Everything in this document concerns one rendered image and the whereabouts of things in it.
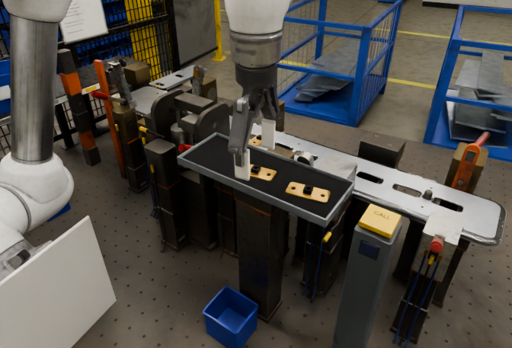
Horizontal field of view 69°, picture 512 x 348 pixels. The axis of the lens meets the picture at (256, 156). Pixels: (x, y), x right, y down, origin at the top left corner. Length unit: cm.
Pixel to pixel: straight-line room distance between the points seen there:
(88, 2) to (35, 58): 91
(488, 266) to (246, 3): 111
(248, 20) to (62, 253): 66
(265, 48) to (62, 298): 75
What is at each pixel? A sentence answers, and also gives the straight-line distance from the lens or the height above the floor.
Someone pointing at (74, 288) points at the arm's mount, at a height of 86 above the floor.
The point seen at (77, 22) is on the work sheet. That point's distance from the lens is 191.
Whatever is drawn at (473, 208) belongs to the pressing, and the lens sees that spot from 110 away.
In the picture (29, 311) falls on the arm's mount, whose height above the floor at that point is 91.
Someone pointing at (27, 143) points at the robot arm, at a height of 112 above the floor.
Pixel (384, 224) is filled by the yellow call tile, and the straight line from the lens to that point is 72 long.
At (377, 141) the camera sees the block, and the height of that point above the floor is 103.
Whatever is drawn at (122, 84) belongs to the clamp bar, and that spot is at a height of 114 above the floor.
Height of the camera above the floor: 163
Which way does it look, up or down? 33 degrees down
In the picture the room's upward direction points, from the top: straight up
